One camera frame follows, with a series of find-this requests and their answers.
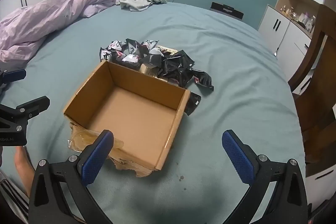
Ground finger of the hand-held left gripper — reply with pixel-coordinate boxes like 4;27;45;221
0;69;27;88
0;95;50;133

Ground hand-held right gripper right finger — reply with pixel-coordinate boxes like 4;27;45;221
222;130;308;224

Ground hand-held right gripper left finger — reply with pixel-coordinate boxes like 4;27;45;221
28;130;114;224

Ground cardboard box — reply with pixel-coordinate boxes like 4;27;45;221
63;60;191;178

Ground pile of black snack packets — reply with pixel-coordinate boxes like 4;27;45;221
99;38;215;117

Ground person's left forearm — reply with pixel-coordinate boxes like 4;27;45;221
14;147;36;198

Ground bed with teal sheet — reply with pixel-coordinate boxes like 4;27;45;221
0;0;307;224

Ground person's striped clothing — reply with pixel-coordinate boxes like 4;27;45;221
0;169;30;224

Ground purple duvet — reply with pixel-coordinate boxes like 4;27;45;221
0;0;117;67

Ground white drawer unit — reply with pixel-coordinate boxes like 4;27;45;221
304;160;336;214

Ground brown wooden chair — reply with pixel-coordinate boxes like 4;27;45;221
287;4;336;165

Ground white low cabinet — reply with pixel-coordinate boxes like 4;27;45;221
257;4;313;95

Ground black chair back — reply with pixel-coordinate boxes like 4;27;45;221
210;2;244;21

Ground pink and white boxes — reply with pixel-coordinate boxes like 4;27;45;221
298;12;316;33

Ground small bottles on shelf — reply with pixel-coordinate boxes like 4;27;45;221
279;5;299;20

